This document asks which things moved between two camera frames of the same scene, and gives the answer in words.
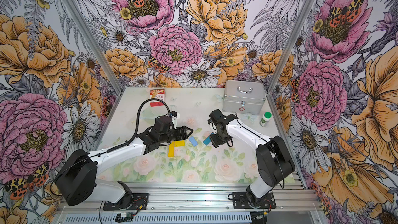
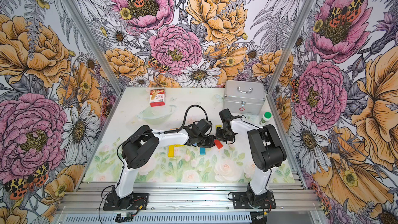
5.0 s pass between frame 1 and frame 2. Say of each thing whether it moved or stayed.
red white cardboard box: stayed
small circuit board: stayed
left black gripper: moved
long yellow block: stayed
